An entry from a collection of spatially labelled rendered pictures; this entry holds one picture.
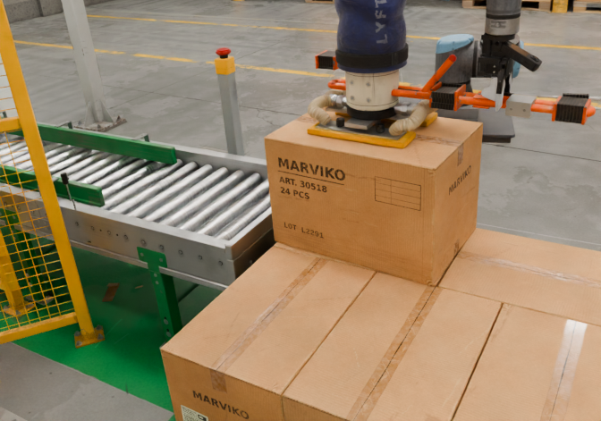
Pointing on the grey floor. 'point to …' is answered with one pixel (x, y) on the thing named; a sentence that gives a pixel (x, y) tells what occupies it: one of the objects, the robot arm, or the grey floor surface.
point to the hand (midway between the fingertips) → (503, 103)
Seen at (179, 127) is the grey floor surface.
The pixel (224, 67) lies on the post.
